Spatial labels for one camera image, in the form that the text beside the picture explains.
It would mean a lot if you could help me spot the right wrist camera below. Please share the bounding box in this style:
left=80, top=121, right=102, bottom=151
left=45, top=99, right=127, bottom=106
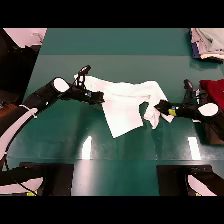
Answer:
left=182, top=78, right=198, bottom=106

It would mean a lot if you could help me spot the red garment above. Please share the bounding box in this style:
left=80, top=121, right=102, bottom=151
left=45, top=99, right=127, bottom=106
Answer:
left=199, top=78, right=224, bottom=111

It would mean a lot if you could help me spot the white shirt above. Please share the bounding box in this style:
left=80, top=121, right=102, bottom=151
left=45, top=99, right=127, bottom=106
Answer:
left=73, top=73, right=175, bottom=139

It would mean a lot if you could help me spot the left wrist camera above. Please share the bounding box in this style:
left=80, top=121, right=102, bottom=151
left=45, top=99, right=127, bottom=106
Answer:
left=75, top=65, right=92, bottom=90

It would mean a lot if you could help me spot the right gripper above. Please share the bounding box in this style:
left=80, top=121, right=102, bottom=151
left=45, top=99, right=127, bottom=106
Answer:
left=154, top=99, right=178, bottom=117

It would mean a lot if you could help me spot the heap of clothes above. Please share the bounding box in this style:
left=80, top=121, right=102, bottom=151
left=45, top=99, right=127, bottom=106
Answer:
left=189, top=27, right=224, bottom=64

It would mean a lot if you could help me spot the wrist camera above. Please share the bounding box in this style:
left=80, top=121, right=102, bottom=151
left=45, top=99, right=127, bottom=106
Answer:
left=182, top=78, right=198, bottom=106
left=75, top=65, right=92, bottom=90

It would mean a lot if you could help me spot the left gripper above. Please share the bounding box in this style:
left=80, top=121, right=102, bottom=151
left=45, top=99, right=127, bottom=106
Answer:
left=70, top=87, right=106, bottom=106

